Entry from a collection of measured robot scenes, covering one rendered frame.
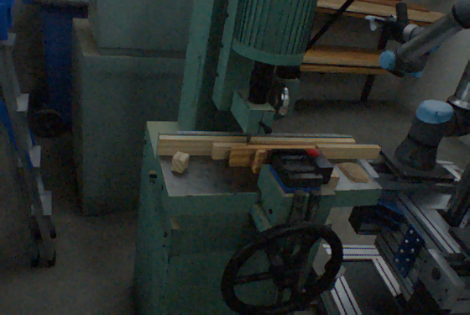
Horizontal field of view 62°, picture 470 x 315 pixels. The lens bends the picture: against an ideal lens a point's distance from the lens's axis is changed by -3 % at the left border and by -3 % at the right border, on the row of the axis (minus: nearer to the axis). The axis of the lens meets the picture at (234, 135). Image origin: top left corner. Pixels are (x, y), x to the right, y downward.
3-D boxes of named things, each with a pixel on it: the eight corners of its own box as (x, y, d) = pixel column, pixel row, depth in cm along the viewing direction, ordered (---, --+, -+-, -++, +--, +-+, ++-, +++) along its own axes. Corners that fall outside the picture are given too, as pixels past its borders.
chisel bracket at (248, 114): (243, 139, 104) (250, 109, 100) (228, 115, 115) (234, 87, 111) (270, 139, 106) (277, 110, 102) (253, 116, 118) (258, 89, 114)
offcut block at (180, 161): (175, 163, 104) (177, 150, 102) (187, 166, 103) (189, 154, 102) (170, 170, 101) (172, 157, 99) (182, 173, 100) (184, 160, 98)
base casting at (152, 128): (166, 256, 100) (170, 228, 96) (143, 142, 148) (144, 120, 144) (321, 244, 115) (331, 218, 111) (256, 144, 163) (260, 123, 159)
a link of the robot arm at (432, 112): (400, 129, 148) (414, 97, 142) (425, 128, 154) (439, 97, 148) (425, 146, 139) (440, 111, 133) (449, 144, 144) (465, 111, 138)
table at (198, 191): (171, 245, 86) (174, 223, 83) (153, 167, 111) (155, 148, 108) (396, 227, 106) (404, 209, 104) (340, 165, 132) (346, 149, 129)
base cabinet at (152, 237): (146, 409, 132) (165, 258, 100) (131, 279, 180) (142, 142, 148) (268, 385, 147) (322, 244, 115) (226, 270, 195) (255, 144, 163)
